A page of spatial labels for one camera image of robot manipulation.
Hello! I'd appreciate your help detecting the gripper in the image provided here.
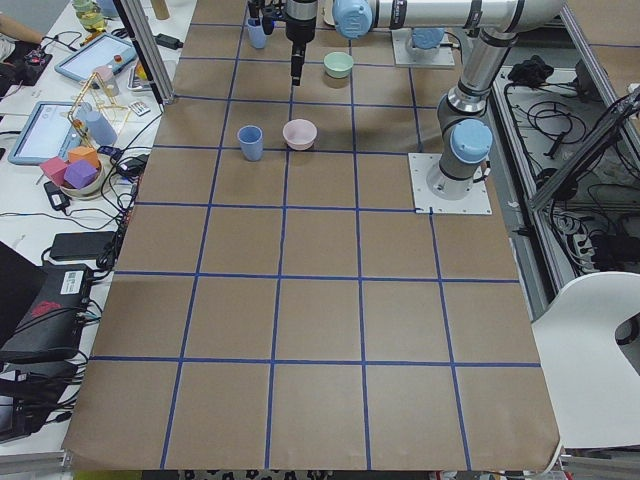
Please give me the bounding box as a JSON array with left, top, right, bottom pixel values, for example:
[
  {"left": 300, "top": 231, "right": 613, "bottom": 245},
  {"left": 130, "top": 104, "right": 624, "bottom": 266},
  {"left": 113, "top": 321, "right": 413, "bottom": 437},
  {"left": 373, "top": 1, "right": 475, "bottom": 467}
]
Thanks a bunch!
[
  {"left": 247, "top": 0, "right": 286, "bottom": 26},
  {"left": 285, "top": 17, "right": 316, "bottom": 86}
]

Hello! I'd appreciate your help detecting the blue cup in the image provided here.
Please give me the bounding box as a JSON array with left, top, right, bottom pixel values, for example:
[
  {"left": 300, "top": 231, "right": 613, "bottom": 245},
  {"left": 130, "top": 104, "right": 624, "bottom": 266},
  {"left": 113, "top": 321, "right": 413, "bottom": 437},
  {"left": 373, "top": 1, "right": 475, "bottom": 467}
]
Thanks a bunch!
[
  {"left": 86, "top": 110, "right": 117, "bottom": 146},
  {"left": 237, "top": 125, "right": 263, "bottom": 162},
  {"left": 246, "top": 18, "right": 267, "bottom": 50}
]

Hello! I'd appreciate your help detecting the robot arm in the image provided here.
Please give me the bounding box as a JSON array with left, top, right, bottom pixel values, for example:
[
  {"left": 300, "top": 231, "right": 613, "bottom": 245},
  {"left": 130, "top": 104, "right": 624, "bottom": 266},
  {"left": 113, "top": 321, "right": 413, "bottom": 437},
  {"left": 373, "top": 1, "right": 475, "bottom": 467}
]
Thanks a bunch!
[
  {"left": 262, "top": 1, "right": 564, "bottom": 142},
  {"left": 247, "top": 1, "right": 444, "bottom": 56}
]

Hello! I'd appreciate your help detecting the green bowl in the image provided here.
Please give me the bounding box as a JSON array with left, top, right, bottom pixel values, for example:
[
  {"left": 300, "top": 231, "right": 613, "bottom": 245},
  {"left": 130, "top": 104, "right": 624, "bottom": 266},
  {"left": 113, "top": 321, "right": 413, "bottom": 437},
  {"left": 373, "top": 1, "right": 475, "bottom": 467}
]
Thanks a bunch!
[{"left": 323, "top": 51, "right": 354, "bottom": 79}]

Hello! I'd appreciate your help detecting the pink bowl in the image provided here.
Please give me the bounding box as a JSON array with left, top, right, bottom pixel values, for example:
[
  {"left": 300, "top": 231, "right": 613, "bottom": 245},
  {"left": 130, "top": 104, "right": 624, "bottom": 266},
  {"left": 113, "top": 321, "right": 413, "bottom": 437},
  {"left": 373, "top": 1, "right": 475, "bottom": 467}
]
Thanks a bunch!
[{"left": 282, "top": 119, "right": 318, "bottom": 151}]

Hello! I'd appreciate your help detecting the black power adapter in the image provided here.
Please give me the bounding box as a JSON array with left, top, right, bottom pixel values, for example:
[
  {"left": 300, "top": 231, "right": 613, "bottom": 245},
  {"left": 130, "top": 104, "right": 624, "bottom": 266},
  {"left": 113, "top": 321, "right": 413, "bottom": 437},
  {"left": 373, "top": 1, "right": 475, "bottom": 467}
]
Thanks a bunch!
[{"left": 154, "top": 33, "right": 184, "bottom": 50}]

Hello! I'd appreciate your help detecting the pink cup on desk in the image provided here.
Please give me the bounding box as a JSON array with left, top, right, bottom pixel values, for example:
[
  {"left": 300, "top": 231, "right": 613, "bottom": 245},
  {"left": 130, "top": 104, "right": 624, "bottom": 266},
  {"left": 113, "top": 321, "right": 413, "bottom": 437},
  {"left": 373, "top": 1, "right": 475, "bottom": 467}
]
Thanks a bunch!
[{"left": 94, "top": 65, "right": 114, "bottom": 87}]

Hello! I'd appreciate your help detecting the blue cup on rack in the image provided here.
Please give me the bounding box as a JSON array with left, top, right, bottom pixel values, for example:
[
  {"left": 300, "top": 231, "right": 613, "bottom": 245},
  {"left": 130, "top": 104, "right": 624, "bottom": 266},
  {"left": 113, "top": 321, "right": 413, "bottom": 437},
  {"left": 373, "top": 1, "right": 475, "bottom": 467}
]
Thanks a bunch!
[{"left": 86, "top": 110, "right": 117, "bottom": 146}]

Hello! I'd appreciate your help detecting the bowl of foam blocks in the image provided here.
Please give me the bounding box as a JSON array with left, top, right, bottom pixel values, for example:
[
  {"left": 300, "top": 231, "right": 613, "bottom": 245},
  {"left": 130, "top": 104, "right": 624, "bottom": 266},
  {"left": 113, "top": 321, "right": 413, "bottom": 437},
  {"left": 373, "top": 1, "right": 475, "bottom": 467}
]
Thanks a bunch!
[{"left": 40, "top": 146, "right": 106, "bottom": 200}]

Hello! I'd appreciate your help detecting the white chair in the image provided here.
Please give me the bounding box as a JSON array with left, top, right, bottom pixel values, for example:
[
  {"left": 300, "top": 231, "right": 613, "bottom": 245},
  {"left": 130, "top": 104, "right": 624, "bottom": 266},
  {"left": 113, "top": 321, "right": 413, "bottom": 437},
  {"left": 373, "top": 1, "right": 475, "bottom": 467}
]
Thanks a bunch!
[{"left": 532, "top": 272, "right": 639, "bottom": 449}]

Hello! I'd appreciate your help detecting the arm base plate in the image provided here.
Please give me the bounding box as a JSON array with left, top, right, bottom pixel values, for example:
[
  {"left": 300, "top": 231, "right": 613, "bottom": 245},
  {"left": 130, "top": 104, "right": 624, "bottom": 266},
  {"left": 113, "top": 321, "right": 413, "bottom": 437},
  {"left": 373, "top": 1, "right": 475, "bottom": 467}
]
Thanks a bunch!
[
  {"left": 392, "top": 27, "right": 455, "bottom": 69},
  {"left": 408, "top": 153, "right": 492, "bottom": 215}
]

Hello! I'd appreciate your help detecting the aluminium frame post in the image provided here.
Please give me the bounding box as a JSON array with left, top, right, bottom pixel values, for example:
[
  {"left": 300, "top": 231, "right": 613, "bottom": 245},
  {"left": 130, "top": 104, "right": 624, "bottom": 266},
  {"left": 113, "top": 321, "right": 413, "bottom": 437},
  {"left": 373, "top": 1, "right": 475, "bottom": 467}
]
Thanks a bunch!
[{"left": 114, "top": 0, "right": 175, "bottom": 106}]

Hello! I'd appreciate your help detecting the gold wire rack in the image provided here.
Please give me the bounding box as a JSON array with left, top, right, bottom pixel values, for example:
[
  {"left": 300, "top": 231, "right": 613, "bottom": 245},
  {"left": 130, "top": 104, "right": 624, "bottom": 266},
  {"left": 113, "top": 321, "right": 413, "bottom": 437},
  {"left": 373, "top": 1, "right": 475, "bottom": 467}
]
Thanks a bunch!
[{"left": 67, "top": 72, "right": 131, "bottom": 147}]

